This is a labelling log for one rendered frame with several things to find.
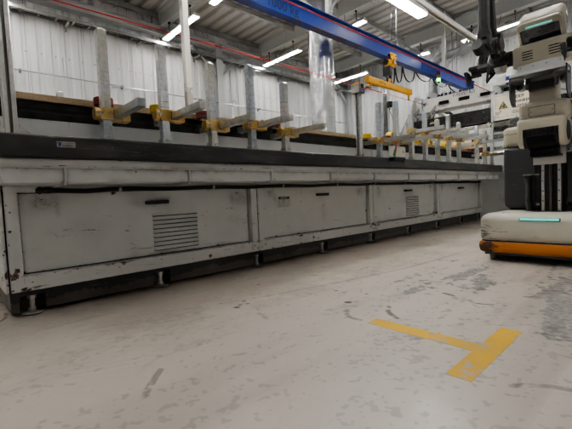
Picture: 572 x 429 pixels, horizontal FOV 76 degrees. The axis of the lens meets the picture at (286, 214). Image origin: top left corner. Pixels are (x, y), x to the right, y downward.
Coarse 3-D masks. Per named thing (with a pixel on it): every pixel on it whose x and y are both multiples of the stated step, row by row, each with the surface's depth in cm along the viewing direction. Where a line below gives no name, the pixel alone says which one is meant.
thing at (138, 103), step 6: (132, 102) 136; (138, 102) 132; (144, 102) 134; (120, 108) 145; (126, 108) 140; (132, 108) 136; (138, 108) 137; (114, 114) 150; (120, 114) 145; (126, 114) 145
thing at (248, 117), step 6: (246, 114) 167; (252, 114) 167; (228, 120) 178; (234, 120) 174; (240, 120) 171; (246, 120) 168; (252, 120) 168; (222, 126) 182; (228, 126) 179; (204, 132) 194
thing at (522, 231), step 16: (496, 224) 215; (512, 224) 209; (528, 224) 203; (544, 224) 198; (560, 224) 193; (496, 240) 216; (512, 240) 210; (528, 240) 204; (544, 240) 199; (560, 240) 193; (528, 256) 207; (544, 256) 201; (560, 256) 194
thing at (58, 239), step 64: (0, 128) 143; (64, 128) 158; (128, 128) 176; (192, 128) 199; (0, 192) 143; (128, 192) 179; (192, 192) 203; (256, 192) 230; (320, 192) 275; (384, 192) 334; (448, 192) 425; (0, 256) 150; (64, 256) 161; (128, 256) 180; (192, 256) 200
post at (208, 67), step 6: (204, 66) 182; (210, 66) 181; (204, 72) 183; (210, 72) 181; (204, 78) 183; (210, 78) 182; (210, 84) 182; (210, 90) 182; (210, 96) 182; (210, 102) 182; (210, 108) 182; (210, 114) 182; (210, 132) 182; (216, 132) 184; (210, 138) 183; (216, 138) 184
